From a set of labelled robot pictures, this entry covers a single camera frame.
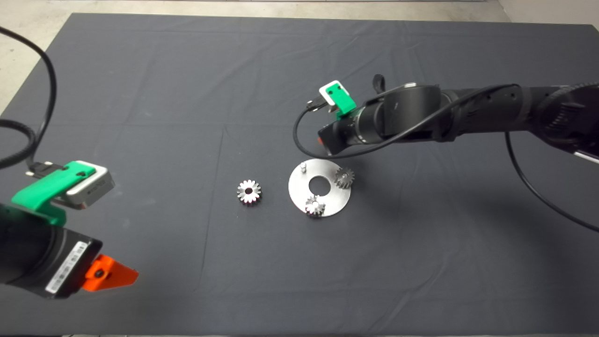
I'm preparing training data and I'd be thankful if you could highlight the dark grey table cloth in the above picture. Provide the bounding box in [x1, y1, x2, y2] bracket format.
[0, 13, 599, 336]

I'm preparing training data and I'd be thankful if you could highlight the green left camera mount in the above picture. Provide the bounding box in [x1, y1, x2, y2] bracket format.
[12, 161, 96, 225]

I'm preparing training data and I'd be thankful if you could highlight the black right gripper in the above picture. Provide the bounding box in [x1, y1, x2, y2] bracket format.
[318, 115, 365, 157]

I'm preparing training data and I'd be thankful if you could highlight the round metal plate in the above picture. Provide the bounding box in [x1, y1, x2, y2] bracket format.
[288, 159, 352, 218]

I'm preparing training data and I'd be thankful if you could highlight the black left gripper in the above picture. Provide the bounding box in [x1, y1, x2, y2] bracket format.
[9, 227, 139, 300]

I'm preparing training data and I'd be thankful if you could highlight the silver left camera box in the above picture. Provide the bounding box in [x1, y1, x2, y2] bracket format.
[66, 161, 116, 210]

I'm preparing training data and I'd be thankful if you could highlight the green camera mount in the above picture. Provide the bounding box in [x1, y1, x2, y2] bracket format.
[325, 81, 357, 115]
[12, 161, 96, 225]

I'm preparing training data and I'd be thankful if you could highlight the silver right camera box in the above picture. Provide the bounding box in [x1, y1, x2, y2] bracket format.
[319, 82, 344, 113]

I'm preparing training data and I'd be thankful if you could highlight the larger steel gear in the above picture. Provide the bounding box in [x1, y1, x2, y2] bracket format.
[236, 179, 263, 205]

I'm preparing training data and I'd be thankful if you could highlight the braided black left arm cable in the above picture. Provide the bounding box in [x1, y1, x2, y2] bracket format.
[0, 119, 37, 170]

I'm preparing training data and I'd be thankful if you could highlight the green right camera mount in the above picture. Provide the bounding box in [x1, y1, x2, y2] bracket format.
[325, 81, 357, 115]

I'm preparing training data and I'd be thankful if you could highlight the silver camera box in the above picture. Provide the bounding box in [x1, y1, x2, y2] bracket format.
[319, 82, 344, 113]
[66, 161, 116, 210]

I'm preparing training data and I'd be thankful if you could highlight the thin black left camera cable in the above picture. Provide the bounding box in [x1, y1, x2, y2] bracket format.
[0, 26, 66, 177]

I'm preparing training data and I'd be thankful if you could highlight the small steel gear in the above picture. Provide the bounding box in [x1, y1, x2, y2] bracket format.
[334, 168, 355, 190]
[305, 195, 326, 217]

